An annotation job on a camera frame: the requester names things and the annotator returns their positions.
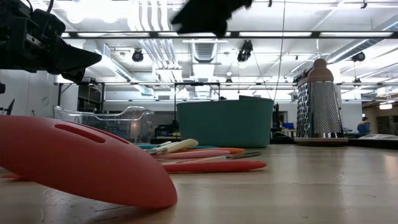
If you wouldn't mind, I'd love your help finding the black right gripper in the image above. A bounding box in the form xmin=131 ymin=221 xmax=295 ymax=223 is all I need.
xmin=170 ymin=0 xmax=254 ymax=39

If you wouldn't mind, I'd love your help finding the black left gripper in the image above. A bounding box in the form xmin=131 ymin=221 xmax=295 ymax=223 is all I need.
xmin=0 ymin=8 xmax=103 ymax=83

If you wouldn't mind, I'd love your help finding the red spoon with metal handle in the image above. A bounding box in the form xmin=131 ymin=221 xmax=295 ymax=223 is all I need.
xmin=0 ymin=114 xmax=178 ymax=209

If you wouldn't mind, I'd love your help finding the yellow-handled table knife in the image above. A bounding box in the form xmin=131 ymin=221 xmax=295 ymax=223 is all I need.
xmin=146 ymin=138 xmax=200 ymax=156

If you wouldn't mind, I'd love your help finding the clear plastic container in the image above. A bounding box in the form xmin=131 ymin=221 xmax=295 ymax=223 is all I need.
xmin=53 ymin=105 xmax=155 ymax=144

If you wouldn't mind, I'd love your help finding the teal plastic bin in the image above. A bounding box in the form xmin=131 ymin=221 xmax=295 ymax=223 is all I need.
xmin=176 ymin=98 xmax=275 ymax=149

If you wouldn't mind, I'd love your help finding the pink metal box grater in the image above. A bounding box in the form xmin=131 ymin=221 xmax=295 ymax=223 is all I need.
xmin=294 ymin=58 xmax=349 ymax=147

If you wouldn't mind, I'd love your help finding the person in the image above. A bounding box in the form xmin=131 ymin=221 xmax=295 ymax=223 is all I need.
xmin=356 ymin=116 xmax=371 ymax=137

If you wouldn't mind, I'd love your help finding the clear plastic bag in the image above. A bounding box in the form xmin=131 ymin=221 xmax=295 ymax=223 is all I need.
xmin=357 ymin=133 xmax=398 ymax=141

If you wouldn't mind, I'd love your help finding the black left wrist camera cable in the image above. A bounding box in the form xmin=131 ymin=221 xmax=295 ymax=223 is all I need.
xmin=26 ymin=0 xmax=53 ymax=15

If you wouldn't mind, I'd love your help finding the thin hanging cable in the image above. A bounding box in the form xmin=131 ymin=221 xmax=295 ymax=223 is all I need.
xmin=273 ymin=0 xmax=287 ymax=102

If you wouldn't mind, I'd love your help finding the black metal rack frame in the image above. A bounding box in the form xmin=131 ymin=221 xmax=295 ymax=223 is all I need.
xmin=172 ymin=82 xmax=222 ymax=125

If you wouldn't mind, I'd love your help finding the black overhead frame beam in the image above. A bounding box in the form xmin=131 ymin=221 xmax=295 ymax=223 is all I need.
xmin=60 ymin=30 xmax=398 ymax=40

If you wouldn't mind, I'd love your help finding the black aluminium table frame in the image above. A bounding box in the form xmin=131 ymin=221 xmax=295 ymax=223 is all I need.
xmin=154 ymin=136 xmax=398 ymax=151

